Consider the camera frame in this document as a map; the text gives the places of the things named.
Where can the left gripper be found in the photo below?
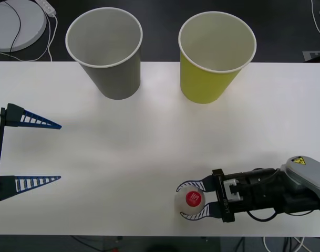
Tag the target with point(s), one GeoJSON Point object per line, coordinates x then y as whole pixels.
{"type": "Point", "coordinates": [0, 147]}

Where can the white power strip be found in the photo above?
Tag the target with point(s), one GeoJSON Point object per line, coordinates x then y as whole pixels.
{"type": "Point", "coordinates": [47, 6]}

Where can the grey marker plate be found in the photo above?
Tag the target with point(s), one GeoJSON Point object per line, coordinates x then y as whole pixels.
{"type": "Point", "coordinates": [313, 55]}

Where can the round pale grey floor plate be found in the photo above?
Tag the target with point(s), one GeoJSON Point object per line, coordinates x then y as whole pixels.
{"type": "Point", "coordinates": [28, 23]}

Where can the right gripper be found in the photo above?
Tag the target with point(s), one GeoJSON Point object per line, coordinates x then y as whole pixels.
{"type": "Point", "coordinates": [226, 207]}

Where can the grey plastic bin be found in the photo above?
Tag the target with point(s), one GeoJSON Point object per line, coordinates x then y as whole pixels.
{"type": "Point", "coordinates": [117, 81]}

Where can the clear bottle with red cap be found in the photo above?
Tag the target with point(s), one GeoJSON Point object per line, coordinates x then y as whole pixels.
{"type": "Point", "coordinates": [193, 198]}

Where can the yellow-green plastic bin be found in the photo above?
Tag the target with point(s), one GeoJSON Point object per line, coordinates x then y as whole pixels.
{"type": "Point", "coordinates": [201, 84]}

